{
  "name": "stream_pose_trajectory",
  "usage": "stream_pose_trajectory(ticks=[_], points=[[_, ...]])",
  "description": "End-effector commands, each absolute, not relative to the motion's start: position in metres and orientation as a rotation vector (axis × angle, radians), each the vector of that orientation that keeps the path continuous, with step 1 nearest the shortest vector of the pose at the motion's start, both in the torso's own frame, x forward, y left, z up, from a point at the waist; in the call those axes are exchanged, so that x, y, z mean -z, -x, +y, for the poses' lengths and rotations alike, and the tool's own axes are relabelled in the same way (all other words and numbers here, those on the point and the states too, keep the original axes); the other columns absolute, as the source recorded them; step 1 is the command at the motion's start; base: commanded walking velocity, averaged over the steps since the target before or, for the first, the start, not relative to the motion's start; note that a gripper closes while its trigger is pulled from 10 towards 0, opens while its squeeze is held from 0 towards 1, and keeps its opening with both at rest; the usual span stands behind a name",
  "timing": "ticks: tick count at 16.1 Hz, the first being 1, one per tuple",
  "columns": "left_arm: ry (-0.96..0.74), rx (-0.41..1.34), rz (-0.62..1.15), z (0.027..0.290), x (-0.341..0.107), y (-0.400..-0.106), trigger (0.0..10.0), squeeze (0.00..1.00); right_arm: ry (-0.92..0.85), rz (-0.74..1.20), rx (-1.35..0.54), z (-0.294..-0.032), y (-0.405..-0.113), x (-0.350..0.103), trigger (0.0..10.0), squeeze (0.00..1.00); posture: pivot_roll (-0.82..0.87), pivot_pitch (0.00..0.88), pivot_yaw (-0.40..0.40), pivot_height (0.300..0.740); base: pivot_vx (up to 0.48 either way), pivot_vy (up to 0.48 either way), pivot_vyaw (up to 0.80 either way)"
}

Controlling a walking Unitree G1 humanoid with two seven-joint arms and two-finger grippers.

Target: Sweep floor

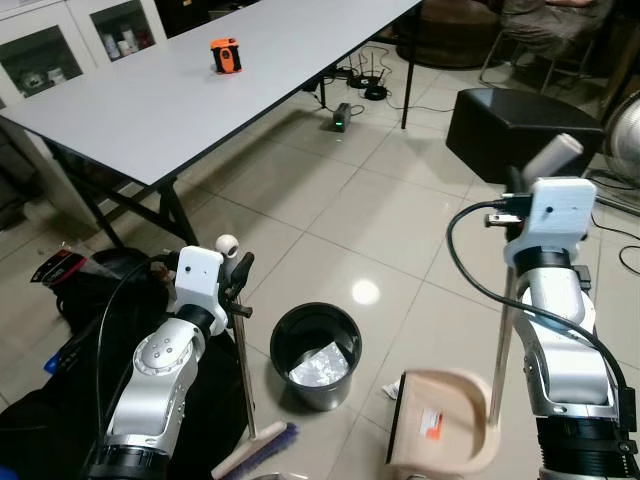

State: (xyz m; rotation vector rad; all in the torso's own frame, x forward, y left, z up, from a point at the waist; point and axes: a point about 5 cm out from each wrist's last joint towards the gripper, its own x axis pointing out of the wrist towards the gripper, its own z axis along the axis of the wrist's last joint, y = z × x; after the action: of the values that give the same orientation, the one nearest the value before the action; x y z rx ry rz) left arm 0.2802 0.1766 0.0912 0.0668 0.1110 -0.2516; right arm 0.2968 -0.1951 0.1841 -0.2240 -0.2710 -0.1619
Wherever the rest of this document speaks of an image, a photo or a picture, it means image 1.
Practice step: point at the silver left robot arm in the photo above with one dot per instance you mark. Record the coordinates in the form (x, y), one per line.
(150, 370)

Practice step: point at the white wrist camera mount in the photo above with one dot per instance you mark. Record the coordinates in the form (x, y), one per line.
(555, 215)
(195, 280)

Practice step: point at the long grey table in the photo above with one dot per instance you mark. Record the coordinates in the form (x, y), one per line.
(180, 100)

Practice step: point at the orange and black device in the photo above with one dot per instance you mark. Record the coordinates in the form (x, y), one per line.
(226, 56)

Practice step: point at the white glass-door cabinet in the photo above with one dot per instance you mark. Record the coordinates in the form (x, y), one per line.
(60, 45)

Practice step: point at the small white paper scrap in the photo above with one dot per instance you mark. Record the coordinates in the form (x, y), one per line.
(390, 391)

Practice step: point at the metal frame chair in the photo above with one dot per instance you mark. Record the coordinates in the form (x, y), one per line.
(560, 62)

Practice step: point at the metal floor fan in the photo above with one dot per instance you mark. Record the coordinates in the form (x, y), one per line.
(625, 135)

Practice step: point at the black round trash bin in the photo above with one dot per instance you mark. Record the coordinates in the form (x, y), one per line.
(300, 395)

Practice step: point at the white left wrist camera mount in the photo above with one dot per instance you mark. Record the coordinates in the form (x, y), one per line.
(195, 280)

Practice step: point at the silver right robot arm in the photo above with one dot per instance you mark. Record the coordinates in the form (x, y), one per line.
(565, 350)

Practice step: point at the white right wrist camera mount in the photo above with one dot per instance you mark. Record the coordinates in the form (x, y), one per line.
(555, 215)

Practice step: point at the red and black pack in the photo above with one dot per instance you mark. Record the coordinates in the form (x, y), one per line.
(60, 268)

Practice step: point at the crumpled white plastic bag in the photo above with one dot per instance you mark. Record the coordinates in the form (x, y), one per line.
(322, 365)

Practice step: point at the seated person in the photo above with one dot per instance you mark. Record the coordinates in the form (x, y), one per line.
(545, 20)

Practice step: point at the black fabric bag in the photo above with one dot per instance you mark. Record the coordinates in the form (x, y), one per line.
(50, 420)

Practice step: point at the black square ottoman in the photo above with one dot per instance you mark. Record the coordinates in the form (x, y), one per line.
(510, 130)

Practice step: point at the small black box green light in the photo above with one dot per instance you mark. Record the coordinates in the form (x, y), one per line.
(342, 118)

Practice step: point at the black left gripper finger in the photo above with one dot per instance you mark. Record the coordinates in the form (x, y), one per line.
(243, 272)

